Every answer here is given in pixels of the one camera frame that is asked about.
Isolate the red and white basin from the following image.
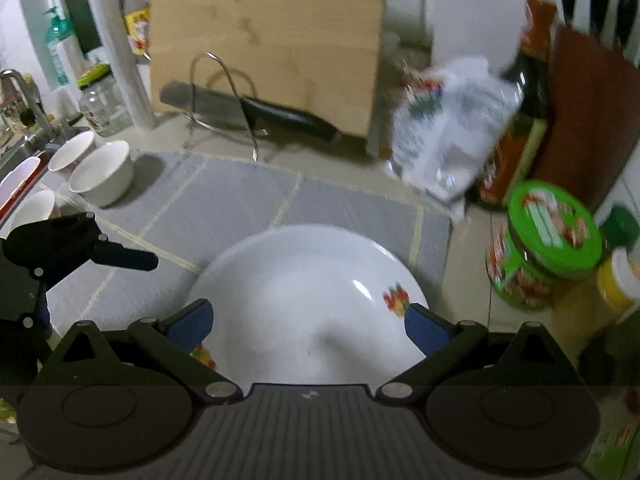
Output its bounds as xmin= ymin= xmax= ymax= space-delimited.
xmin=0 ymin=156 xmax=42 ymax=222

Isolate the cleaver with black handle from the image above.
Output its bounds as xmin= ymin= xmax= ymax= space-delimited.
xmin=160 ymin=81 xmax=342 ymax=144

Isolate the grey checked counter mat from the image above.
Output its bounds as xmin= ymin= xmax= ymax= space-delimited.
xmin=0 ymin=150 xmax=454 ymax=361

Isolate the stainless steel sink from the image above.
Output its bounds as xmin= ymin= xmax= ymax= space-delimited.
xmin=0 ymin=127 xmax=63 ymax=176

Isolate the metal wire rack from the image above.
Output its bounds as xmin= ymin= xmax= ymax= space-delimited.
xmin=182 ymin=52 xmax=269 ymax=164

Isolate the cooking oil bottle yellow label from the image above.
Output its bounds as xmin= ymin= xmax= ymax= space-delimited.
xmin=122 ymin=0 xmax=157 ymax=64

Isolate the green dish soap bottle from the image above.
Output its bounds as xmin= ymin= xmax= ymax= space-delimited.
xmin=44 ymin=6 xmax=85 ymax=89

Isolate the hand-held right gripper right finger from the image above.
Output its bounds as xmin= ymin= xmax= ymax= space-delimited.
xmin=376 ymin=303 xmax=571 ymax=406

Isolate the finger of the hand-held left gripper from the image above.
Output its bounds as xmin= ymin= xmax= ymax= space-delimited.
xmin=2 ymin=212 xmax=160 ymax=330

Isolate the white printed plastic bag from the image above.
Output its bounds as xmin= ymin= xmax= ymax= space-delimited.
xmin=387 ymin=56 xmax=527 ymax=224

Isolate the yellow lid bottle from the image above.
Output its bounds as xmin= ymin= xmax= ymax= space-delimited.
xmin=597 ymin=247 xmax=640 ymax=322

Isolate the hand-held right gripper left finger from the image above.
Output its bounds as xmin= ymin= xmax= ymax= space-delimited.
xmin=50 ymin=298 xmax=244 ymax=406

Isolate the translucent plastic wrap roll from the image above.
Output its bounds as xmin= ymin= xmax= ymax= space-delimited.
xmin=88 ymin=0 xmax=157 ymax=132

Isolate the green lid sauce jar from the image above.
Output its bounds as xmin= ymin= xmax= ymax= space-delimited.
xmin=485 ymin=180 xmax=604 ymax=312

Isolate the glass jar with green lid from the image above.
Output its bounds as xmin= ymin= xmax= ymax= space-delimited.
xmin=77 ymin=63 xmax=134 ymax=137

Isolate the metal faucet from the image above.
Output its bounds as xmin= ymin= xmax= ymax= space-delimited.
xmin=0 ymin=70 xmax=51 ymax=137

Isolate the green cardboard box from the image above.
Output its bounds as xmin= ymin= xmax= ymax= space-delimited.
xmin=582 ymin=410 xmax=640 ymax=480

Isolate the white floral bowl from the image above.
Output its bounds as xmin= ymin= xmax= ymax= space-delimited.
xmin=47 ymin=131 xmax=96 ymax=174
xmin=7 ymin=190 xmax=56 ymax=237
xmin=69 ymin=140 xmax=135 ymax=209

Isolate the green cap bottle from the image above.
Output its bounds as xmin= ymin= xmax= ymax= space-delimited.
xmin=600 ymin=205 xmax=640 ymax=249

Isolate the wooden cutting board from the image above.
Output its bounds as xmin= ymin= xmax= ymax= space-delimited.
xmin=149 ymin=0 xmax=391 ymax=139

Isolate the white fruit print plate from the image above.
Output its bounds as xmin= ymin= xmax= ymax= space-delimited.
xmin=184 ymin=224 xmax=432 ymax=387

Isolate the dark sauce bottle red label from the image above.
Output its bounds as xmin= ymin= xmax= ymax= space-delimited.
xmin=474 ymin=0 xmax=559 ymax=212

